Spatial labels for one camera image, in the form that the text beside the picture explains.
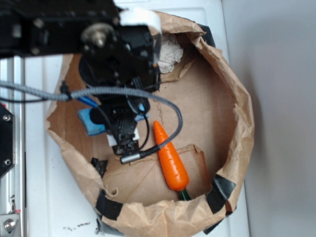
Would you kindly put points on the metal corner bracket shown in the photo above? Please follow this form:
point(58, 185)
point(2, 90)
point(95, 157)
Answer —
point(8, 224)

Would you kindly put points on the aluminium frame rail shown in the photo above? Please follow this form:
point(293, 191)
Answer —
point(12, 185)

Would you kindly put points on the orange toy carrot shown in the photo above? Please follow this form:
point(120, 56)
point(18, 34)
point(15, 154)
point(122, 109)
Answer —
point(174, 171)

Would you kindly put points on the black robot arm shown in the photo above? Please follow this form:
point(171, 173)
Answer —
point(119, 52)

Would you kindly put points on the blue sponge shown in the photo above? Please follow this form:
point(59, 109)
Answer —
point(95, 129)

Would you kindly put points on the brown paper bag tray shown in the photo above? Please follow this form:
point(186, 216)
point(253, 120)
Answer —
point(215, 145)

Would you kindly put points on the crumpled white paper ball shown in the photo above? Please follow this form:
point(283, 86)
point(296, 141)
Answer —
point(170, 53)

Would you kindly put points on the black mounting plate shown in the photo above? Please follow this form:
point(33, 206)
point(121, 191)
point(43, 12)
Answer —
point(7, 140)

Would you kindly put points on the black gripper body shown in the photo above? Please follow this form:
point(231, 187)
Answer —
point(118, 114)

